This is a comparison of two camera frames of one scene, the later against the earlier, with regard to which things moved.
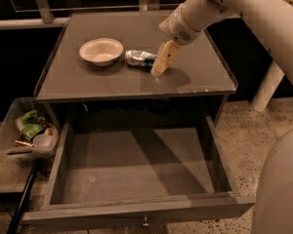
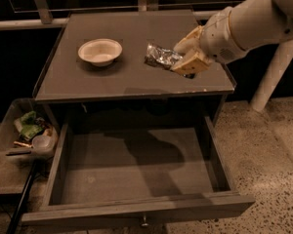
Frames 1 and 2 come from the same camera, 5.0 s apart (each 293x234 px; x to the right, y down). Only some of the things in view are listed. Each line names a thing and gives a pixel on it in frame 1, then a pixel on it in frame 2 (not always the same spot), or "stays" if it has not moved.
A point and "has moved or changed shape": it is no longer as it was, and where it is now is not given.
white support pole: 268,87 stays
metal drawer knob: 146,224 stays
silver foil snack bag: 140,58 has moved or changed shape
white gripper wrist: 177,28 -> 219,38
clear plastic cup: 42,140 stays
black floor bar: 23,198 stays
